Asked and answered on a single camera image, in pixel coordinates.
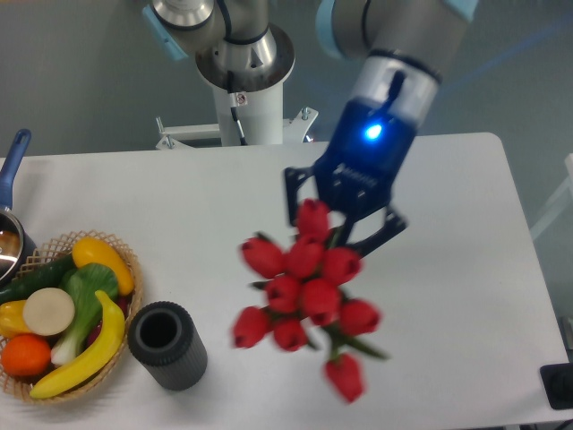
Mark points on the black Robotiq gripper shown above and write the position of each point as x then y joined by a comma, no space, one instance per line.
356,172

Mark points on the red tulip bouquet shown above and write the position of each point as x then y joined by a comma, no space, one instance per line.
305,284

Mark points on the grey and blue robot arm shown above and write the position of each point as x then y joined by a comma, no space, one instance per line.
406,47

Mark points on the dark grey ribbed vase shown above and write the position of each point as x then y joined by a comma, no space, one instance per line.
164,339

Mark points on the red fruit in basket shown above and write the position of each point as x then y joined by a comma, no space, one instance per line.
123,303

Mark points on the yellow lemon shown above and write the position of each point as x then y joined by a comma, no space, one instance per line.
90,250

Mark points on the yellow banana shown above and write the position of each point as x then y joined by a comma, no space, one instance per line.
92,359

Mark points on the green bok choy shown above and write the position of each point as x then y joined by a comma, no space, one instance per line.
81,285

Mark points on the black device at table edge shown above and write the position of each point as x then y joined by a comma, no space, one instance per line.
557,383

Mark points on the woven wicker basket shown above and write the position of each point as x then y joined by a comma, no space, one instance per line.
57,247

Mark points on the green cucumber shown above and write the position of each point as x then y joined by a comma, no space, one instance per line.
48,275

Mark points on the beige round disc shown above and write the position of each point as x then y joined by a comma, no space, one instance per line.
48,311

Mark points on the yellow bell pepper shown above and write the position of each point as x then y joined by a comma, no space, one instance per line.
12,322

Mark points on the orange fruit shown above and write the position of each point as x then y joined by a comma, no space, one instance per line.
26,355

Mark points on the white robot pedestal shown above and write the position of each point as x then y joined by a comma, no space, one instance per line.
247,86

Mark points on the white frame at right edge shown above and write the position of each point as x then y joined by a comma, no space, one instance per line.
556,204

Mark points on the blue handled saucepan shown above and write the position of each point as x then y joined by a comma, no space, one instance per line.
16,244

